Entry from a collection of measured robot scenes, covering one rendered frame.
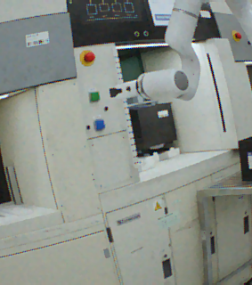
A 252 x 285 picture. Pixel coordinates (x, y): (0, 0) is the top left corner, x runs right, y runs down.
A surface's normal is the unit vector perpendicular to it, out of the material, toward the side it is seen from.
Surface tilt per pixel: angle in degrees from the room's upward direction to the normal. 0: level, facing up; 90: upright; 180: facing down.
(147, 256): 90
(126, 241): 90
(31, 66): 90
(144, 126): 90
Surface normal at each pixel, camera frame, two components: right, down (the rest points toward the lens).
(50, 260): 0.62, -0.05
